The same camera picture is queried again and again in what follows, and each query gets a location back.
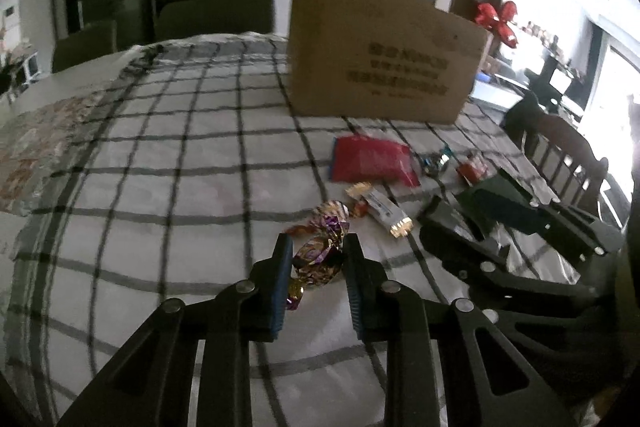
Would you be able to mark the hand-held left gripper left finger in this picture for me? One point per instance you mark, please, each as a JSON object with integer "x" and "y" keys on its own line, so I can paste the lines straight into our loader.
{"x": 282, "y": 287}

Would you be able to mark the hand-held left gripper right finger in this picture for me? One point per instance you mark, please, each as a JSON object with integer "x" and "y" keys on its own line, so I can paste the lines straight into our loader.
{"x": 352, "y": 292}

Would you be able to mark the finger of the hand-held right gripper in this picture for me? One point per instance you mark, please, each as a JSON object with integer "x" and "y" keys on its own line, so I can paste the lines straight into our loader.
{"x": 505, "y": 207}
{"x": 440, "y": 217}

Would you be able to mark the large purple gold candy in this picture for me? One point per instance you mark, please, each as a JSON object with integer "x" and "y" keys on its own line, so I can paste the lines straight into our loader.
{"x": 317, "y": 259}

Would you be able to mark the brown cardboard box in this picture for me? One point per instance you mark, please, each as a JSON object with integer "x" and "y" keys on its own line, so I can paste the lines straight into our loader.
{"x": 380, "y": 52}

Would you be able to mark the small gold purple candy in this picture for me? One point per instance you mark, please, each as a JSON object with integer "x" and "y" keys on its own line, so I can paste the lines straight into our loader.
{"x": 295, "y": 296}

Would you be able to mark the small red packet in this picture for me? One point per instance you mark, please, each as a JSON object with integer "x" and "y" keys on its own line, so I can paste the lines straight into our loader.
{"x": 471, "y": 169}

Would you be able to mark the white snack bar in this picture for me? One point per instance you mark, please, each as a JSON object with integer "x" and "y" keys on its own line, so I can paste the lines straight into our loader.
{"x": 387, "y": 212}

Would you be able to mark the blue foil candy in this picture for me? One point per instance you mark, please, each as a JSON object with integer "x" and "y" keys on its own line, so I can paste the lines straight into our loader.
{"x": 436, "y": 161}

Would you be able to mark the orange wrapped candy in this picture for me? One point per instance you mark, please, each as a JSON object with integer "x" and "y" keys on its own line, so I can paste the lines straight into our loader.
{"x": 299, "y": 230}

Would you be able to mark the purple gold wrapped candy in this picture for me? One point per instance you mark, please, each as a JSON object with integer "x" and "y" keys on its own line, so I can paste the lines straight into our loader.
{"x": 330, "y": 214}

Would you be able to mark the dark wooden chair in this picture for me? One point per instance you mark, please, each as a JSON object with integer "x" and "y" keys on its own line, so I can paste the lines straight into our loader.
{"x": 560, "y": 142}

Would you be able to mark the red snack packet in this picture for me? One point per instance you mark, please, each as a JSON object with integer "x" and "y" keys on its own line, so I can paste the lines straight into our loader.
{"x": 372, "y": 159}

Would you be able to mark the red balloon decoration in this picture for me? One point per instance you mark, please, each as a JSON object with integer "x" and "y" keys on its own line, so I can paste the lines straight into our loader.
{"x": 492, "y": 19}

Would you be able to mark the patterned table mat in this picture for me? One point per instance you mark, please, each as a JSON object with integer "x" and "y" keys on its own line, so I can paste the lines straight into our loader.
{"x": 45, "y": 147}

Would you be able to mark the dark upholstered chair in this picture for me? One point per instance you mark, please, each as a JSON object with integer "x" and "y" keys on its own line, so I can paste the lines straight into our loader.
{"x": 215, "y": 17}
{"x": 82, "y": 47}

